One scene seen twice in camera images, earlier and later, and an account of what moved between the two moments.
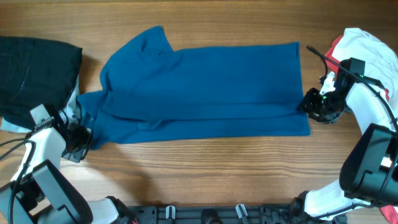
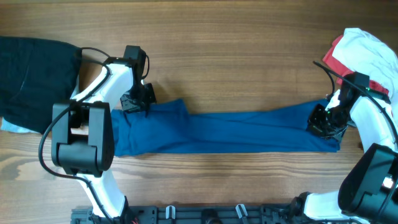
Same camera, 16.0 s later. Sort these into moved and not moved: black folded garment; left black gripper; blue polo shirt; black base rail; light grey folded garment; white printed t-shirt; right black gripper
Moved: blue polo shirt; right black gripper; left black gripper
Not moved: white printed t-shirt; black base rail; black folded garment; light grey folded garment
